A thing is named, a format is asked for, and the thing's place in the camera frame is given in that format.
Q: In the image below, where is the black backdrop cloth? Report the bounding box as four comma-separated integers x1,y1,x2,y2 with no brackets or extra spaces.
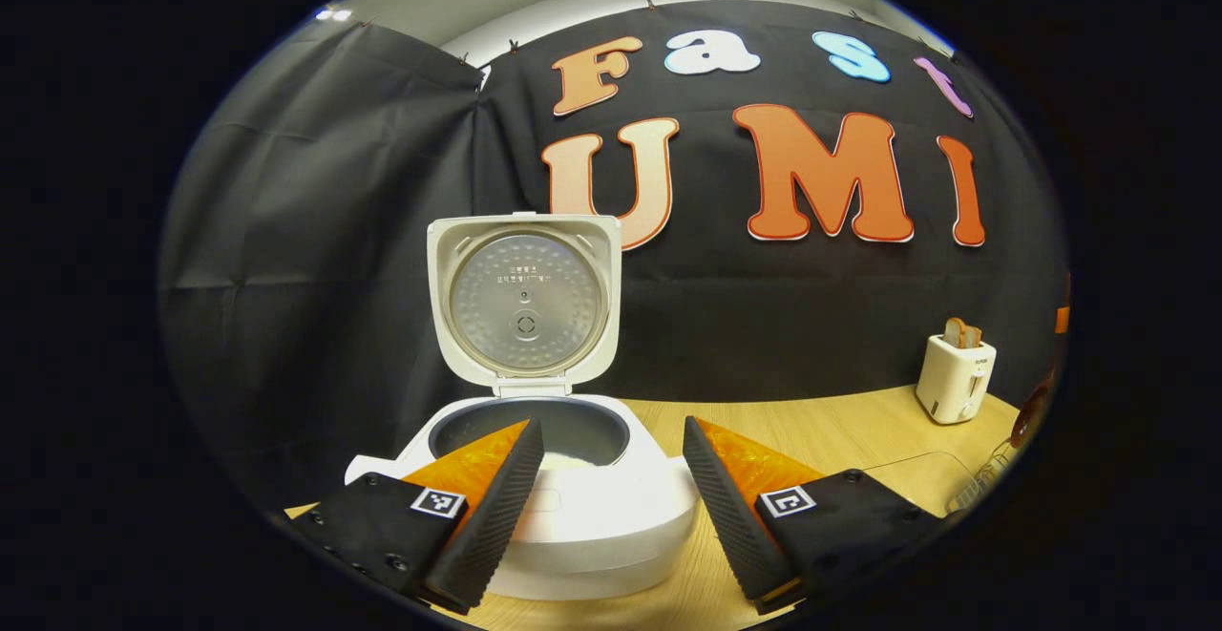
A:
158,0,1070,508

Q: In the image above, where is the clear plastic container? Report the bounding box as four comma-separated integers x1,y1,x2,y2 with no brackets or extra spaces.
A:
859,450,994,517

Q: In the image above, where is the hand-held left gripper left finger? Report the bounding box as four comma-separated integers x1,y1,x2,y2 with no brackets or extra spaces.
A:
291,419,547,616

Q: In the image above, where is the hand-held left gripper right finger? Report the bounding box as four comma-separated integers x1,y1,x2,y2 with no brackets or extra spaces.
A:
682,415,946,616

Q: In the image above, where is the brown wooden spoon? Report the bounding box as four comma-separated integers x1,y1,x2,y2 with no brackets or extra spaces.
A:
1009,368,1059,451

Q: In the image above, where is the white rice cooker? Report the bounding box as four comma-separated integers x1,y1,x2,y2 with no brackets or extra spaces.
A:
346,213,703,601

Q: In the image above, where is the white toaster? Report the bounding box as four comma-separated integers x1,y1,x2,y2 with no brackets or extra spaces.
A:
916,333,998,425

